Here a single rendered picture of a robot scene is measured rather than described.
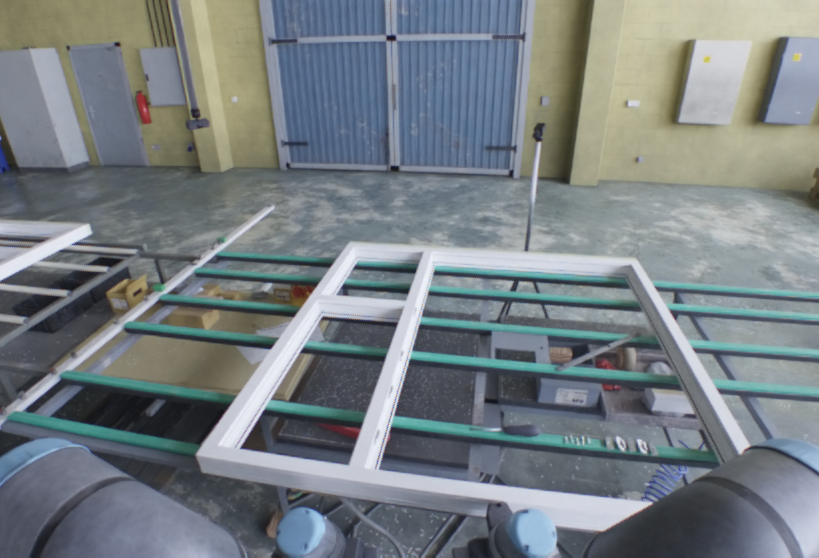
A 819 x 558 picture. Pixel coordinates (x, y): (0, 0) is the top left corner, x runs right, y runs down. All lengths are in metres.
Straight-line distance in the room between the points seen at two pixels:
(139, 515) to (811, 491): 0.58
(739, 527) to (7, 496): 0.62
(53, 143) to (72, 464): 9.88
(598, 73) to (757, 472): 6.65
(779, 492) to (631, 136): 7.25
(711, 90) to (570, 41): 2.04
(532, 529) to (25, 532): 0.80
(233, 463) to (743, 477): 1.14
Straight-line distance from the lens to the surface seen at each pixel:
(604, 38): 7.00
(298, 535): 1.00
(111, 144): 10.18
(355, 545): 1.18
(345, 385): 2.02
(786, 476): 0.54
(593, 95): 7.02
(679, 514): 0.48
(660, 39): 7.59
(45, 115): 10.26
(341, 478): 1.24
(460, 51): 7.23
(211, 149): 8.43
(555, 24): 7.31
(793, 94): 8.13
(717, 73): 7.67
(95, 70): 10.01
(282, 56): 7.92
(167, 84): 8.85
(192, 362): 2.27
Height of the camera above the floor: 1.90
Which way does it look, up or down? 28 degrees down
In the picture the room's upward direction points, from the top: 1 degrees counter-clockwise
